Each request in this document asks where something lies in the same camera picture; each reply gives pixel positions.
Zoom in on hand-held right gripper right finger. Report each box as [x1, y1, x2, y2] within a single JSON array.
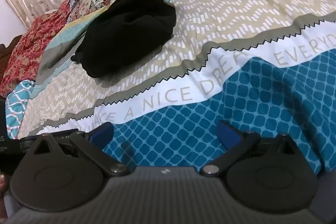
[[201, 120, 298, 177]]

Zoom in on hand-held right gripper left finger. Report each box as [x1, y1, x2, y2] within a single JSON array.
[[32, 122, 132, 177]]

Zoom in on black pants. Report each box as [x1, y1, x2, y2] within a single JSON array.
[[70, 0, 176, 79]]

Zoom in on teal patterned pillow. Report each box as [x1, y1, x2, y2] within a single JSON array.
[[5, 80, 35, 139]]

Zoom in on printed bed sheet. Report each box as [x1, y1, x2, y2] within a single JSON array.
[[18, 0, 336, 177]]

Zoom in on carved wooden headboard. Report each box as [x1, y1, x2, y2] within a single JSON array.
[[0, 34, 23, 62]]

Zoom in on red floral quilt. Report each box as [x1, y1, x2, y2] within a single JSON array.
[[0, 0, 177, 97]]

